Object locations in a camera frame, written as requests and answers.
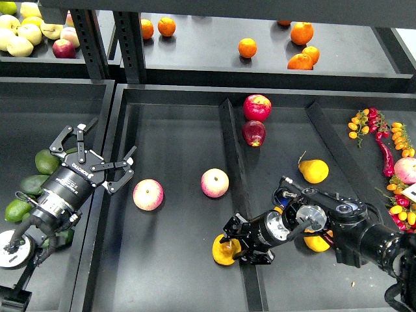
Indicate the bright red apple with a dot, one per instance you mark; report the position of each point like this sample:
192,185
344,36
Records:
257,107

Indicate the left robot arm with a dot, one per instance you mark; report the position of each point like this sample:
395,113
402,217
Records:
21,247

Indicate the red apple on shelf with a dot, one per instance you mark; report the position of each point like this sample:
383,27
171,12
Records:
64,49

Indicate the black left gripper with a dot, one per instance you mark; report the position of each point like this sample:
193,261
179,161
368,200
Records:
71,182

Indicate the pink peach right edge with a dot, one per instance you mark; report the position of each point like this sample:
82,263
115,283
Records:
405,170

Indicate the pink apple centre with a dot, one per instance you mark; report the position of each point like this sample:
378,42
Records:
214,183

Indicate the dark green avocado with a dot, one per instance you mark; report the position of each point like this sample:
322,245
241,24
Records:
64,239

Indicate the pink apple left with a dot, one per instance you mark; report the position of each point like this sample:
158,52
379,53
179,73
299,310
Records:
148,194

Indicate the orange on shelf centre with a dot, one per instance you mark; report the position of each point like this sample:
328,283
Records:
247,48

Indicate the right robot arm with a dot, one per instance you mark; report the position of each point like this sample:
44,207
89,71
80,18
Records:
343,222

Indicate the red chili pepper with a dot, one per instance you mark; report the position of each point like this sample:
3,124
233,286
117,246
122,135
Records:
388,166

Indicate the yellow pear with stem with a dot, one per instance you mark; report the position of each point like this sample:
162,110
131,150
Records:
223,253

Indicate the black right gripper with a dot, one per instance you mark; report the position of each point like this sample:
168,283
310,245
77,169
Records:
259,234

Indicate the pink apple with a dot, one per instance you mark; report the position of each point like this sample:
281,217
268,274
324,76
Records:
148,194
214,183

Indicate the dark red apple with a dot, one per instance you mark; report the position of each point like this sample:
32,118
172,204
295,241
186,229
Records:
254,133

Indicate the green avocado top left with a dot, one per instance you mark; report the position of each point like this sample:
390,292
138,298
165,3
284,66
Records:
46,163

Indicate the large orange on shelf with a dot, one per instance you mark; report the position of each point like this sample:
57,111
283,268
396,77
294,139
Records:
302,33

